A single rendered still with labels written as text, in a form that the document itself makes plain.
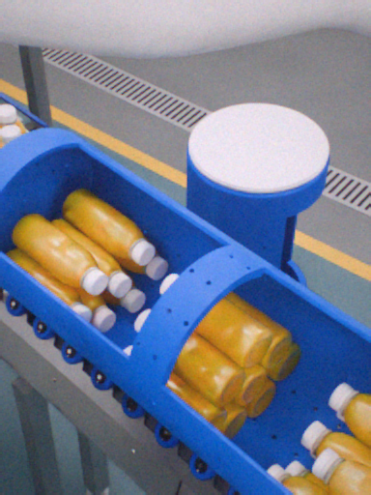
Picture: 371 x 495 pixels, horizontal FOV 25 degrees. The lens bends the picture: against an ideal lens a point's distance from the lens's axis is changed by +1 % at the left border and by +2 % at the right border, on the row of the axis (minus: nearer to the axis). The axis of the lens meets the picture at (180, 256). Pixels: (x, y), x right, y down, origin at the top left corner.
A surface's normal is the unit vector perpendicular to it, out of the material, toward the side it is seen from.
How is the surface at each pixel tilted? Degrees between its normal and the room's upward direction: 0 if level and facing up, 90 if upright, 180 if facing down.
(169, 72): 0
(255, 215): 90
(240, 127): 0
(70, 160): 90
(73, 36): 104
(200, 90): 0
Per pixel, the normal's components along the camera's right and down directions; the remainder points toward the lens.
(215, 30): 0.64, 0.55
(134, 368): -0.68, 0.29
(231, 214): -0.36, 0.66
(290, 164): 0.00, -0.70
